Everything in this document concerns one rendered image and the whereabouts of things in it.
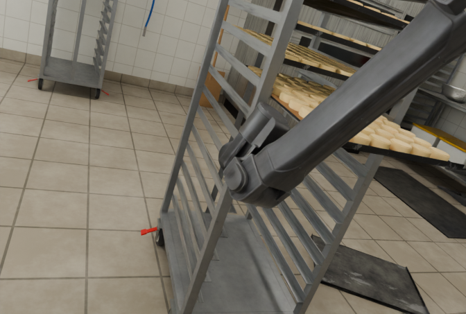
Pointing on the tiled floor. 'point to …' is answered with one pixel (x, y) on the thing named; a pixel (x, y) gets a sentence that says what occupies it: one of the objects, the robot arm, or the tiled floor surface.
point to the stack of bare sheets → (372, 279)
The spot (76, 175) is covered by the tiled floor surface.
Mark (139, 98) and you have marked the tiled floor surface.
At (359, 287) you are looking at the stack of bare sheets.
